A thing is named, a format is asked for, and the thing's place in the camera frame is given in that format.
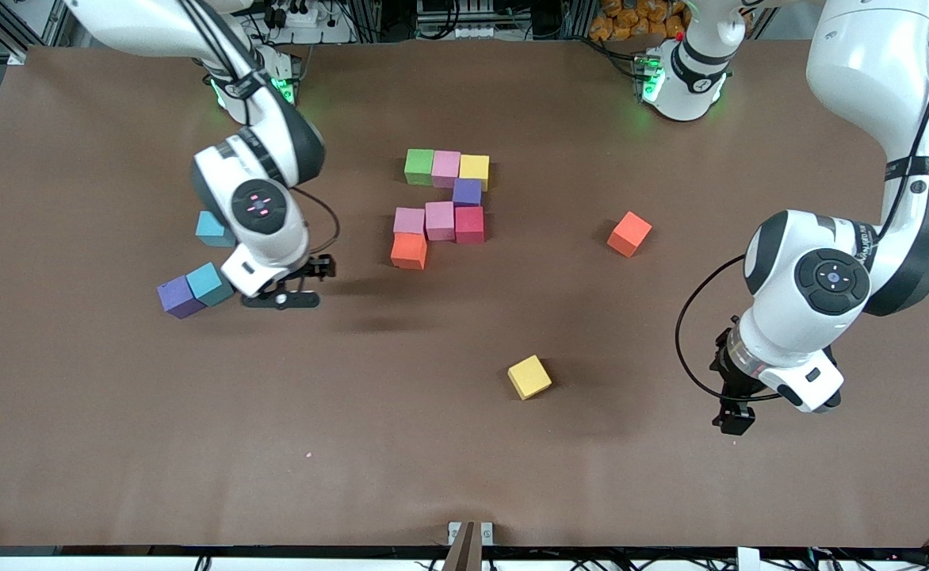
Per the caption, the orange foam cube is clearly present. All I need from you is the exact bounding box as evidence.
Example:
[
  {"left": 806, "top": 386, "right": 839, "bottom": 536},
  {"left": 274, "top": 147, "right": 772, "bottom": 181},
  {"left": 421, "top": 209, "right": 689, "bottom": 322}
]
[
  {"left": 606, "top": 210, "right": 653, "bottom": 259},
  {"left": 390, "top": 232, "right": 428, "bottom": 271}
]

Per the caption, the green foam cube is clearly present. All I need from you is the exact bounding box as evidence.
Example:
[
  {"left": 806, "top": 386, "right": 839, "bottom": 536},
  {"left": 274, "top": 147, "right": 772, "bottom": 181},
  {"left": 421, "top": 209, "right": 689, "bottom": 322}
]
[{"left": 404, "top": 148, "right": 435, "bottom": 187}]

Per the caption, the red foam cube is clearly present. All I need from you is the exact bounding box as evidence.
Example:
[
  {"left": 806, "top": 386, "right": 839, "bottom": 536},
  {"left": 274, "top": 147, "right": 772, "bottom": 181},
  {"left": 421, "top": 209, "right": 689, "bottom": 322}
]
[{"left": 455, "top": 206, "right": 486, "bottom": 245}]

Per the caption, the yellow foam cube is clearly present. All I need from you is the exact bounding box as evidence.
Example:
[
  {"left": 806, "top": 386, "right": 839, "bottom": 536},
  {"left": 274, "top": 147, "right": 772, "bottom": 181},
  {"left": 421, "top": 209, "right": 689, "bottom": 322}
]
[
  {"left": 507, "top": 354, "right": 553, "bottom": 401},
  {"left": 459, "top": 154, "right": 491, "bottom": 191}
]

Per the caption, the blue foam cube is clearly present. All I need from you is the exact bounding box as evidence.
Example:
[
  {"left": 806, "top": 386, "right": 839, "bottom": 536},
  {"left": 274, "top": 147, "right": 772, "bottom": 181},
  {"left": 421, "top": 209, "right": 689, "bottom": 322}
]
[
  {"left": 185, "top": 262, "right": 235, "bottom": 308},
  {"left": 195, "top": 210, "right": 235, "bottom": 248}
]

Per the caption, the white power strip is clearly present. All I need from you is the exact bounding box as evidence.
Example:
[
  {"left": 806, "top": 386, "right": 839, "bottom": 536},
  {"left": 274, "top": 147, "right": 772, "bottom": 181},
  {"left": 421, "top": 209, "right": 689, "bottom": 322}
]
[{"left": 262, "top": 0, "right": 354, "bottom": 44}]

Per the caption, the white electronics box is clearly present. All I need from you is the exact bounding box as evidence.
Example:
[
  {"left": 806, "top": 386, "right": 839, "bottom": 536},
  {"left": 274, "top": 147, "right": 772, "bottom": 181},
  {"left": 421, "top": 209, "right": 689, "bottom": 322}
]
[{"left": 415, "top": 0, "right": 513, "bottom": 40}]

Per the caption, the bag of oranges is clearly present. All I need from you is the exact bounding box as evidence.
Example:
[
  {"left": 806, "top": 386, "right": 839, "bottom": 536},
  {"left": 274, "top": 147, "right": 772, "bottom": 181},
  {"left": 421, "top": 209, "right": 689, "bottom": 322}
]
[{"left": 589, "top": 0, "right": 691, "bottom": 42}]

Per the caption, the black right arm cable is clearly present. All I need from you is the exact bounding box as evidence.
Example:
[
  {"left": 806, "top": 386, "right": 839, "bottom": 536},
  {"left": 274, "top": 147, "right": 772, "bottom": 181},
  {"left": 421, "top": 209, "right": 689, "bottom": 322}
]
[{"left": 179, "top": 0, "right": 342, "bottom": 259}]

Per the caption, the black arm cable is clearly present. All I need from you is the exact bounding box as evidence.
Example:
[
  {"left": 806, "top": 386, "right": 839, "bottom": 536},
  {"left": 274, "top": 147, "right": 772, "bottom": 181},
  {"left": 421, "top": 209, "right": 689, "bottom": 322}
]
[
  {"left": 675, "top": 0, "right": 929, "bottom": 403},
  {"left": 179, "top": 0, "right": 342, "bottom": 259}
]

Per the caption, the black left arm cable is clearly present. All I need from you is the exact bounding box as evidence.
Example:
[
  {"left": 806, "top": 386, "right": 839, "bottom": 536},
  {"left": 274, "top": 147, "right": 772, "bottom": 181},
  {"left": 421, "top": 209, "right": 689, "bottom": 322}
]
[{"left": 675, "top": 0, "right": 929, "bottom": 403}]

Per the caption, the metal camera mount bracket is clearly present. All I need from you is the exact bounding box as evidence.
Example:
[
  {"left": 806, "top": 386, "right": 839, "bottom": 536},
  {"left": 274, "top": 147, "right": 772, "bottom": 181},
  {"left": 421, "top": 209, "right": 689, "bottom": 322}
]
[{"left": 442, "top": 521, "right": 495, "bottom": 571}]

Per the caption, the aluminium frame profile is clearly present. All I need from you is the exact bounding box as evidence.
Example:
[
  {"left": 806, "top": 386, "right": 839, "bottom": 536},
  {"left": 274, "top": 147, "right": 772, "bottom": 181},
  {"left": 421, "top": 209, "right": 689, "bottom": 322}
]
[{"left": 0, "top": 0, "right": 77, "bottom": 66}]

